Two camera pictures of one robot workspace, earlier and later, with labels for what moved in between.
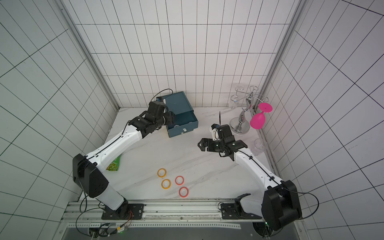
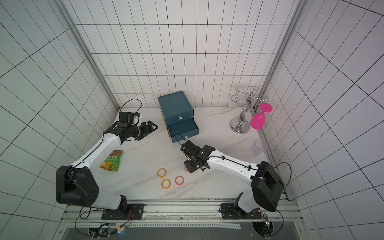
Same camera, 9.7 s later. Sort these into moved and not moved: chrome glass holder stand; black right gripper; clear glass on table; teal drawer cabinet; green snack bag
Moved: teal drawer cabinet; black right gripper
Not moved: chrome glass holder stand; clear glass on table; green snack bag
